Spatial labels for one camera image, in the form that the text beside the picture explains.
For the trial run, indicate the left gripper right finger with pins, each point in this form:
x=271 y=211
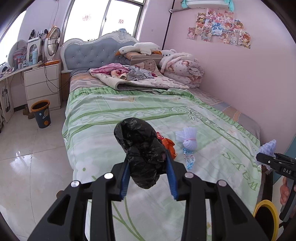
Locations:
x=175 y=172

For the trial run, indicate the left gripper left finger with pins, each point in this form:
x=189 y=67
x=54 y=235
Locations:
x=121 y=172

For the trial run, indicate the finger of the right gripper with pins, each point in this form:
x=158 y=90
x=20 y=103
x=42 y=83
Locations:
x=266 y=160

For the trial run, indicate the purple foam net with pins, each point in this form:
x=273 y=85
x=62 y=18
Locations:
x=268 y=149

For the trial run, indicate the blue white snack wrapper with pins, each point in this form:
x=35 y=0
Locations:
x=189 y=158

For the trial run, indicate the orange wrapper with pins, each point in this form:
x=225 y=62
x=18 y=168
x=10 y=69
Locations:
x=169 y=145

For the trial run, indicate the black plastic bag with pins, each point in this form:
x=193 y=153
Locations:
x=145 y=153

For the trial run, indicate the white foam net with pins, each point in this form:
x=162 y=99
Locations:
x=188 y=138

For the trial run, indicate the small red wrapper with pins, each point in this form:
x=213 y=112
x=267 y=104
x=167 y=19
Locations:
x=159 y=136

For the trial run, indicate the yellow rimmed trash bin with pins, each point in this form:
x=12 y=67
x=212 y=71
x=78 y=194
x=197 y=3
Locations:
x=266 y=215

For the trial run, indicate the person's right hand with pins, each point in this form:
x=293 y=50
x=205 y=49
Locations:
x=284 y=192

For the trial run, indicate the green patterned bed quilt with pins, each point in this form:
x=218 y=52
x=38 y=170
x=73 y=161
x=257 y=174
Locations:
x=104 y=127

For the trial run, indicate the grey striped bed sheet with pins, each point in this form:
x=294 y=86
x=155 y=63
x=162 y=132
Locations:
x=244 y=120

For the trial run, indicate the beige cartoon blanket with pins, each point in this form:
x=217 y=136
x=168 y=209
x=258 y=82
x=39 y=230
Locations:
x=158 y=82

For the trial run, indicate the pile of colourful clothes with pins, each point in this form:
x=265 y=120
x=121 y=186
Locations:
x=125 y=72

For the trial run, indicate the folded pink floral comforter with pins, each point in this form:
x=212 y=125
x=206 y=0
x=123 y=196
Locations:
x=181 y=67

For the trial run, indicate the cartoon print pillow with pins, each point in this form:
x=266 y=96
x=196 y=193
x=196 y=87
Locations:
x=149 y=65

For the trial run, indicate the white drawer nightstand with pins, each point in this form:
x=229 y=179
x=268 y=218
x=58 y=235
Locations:
x=44 y=83

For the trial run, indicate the white goose plush toy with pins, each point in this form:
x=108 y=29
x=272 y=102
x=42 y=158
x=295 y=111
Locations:
x=146 y=48

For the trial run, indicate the blue tufted bed headboard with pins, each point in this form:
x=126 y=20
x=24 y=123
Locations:
x=78 y=54

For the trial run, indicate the white desk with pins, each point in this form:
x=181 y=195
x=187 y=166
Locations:
x=7 y=107

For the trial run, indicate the round electric heater fan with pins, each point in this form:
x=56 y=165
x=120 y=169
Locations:
x=52 y=42

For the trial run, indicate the blue water bottle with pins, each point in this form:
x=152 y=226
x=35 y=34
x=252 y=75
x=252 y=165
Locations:
x=35 y=56

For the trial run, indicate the round vanity mirror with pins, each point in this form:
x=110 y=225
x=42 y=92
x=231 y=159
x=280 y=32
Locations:
x=19 y=48

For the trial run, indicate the cartoon stickers on wall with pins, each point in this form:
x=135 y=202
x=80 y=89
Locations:
x=222 y=25

